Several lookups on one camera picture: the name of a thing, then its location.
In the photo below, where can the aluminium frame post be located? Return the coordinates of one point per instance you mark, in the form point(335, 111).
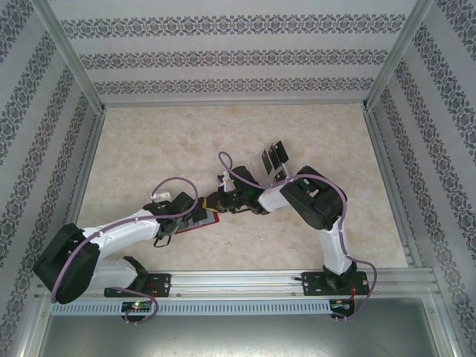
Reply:
point(401, 48)
point(70, 56)

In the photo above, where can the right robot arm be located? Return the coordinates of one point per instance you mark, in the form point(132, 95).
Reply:
point(271, 199)

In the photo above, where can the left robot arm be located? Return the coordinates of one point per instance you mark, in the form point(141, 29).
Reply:
point(119, 232)

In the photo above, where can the small controller board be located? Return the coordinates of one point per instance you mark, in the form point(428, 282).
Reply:
point(135, 306)
point(341, 303)

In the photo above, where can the clear acrylic card stand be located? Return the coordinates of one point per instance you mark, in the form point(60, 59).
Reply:
point(288, 169)

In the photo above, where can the red card holder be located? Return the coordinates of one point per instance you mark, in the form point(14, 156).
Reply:
point(210, 223)

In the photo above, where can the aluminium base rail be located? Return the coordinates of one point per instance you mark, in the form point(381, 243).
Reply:
point(234, 282)

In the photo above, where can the grey metal shelf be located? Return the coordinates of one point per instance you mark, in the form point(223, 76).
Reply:
point(238, 334)

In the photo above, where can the aluminium side rail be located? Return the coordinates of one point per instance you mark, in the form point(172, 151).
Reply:
point(83, 178)
point(390, 178)

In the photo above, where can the aluminium back rail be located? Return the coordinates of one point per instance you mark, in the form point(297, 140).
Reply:
point(234, 104)

